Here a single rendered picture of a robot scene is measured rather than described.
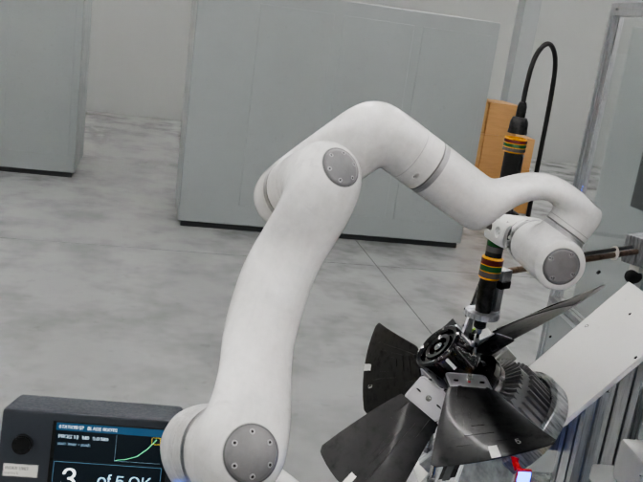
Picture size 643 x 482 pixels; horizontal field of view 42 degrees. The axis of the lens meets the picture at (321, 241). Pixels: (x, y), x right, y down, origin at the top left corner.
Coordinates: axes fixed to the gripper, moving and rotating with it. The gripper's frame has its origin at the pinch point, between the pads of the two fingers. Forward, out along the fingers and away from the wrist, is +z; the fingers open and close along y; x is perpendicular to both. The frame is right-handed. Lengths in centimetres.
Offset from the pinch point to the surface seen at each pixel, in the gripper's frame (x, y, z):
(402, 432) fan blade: -49, -12, 2
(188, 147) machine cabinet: -87, -85, 548
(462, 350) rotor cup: -30.3, -1.1, 4.7
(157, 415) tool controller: -29, -61, -37
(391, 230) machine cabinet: -145, 103, 564
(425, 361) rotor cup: -35.2, -7.4, 9.1
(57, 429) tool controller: -31, -75, -40
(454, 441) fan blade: -38.7, -7.5, -19.2
